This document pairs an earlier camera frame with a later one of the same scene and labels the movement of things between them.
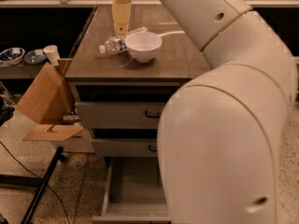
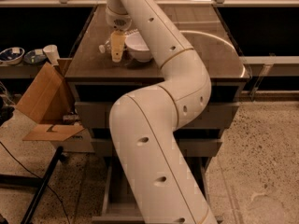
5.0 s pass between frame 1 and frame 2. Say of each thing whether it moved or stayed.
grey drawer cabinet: stayed
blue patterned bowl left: stayed
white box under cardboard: stayed
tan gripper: moved
